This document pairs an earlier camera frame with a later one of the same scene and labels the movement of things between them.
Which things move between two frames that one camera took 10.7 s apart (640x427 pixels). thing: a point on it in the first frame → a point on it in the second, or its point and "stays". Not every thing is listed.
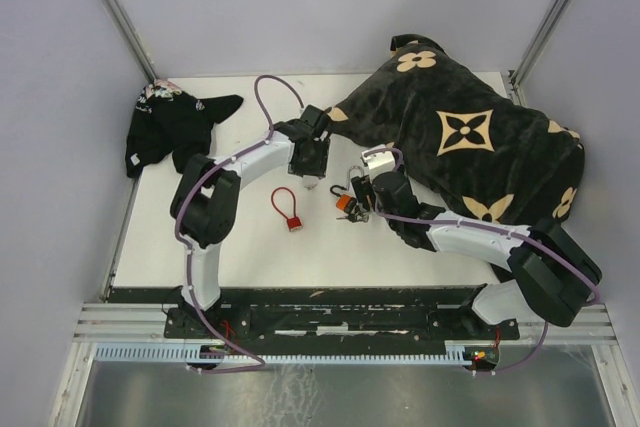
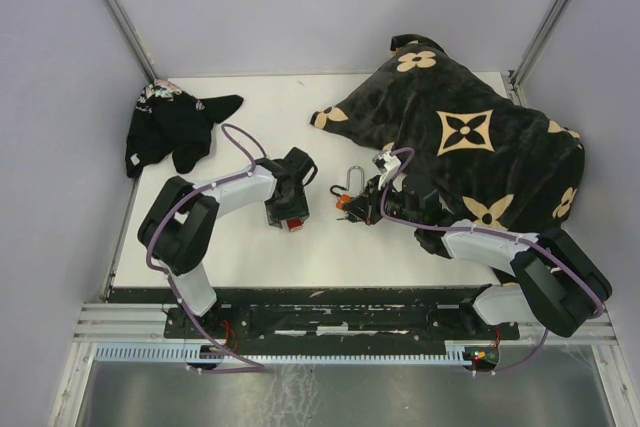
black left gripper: [318, 168] → [299, 209]
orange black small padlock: [344, 202] stays
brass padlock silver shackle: [349, 174] stays
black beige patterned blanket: [477, 152] stays
